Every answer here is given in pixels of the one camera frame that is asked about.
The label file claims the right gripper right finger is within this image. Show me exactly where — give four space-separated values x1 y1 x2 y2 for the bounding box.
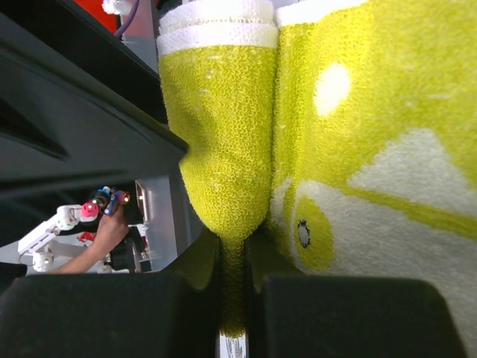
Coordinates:
244 232 466 357

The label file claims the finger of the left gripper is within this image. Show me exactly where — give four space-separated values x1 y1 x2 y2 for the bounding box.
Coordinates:
1 1 188 194

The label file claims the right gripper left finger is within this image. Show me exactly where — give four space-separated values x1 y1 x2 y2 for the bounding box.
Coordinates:
1 230 221 357

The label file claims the yellow lemon print towel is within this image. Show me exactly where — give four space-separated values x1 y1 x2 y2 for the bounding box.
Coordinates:
157 1 476 357

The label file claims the operator forearm in background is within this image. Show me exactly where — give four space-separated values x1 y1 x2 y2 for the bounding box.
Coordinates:
50 242 112 274

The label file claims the operator hand in background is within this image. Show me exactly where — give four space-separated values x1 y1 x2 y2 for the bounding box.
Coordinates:
94 208 129 253

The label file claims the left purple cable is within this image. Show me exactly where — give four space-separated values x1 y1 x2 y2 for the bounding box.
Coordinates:
111 0 141 40

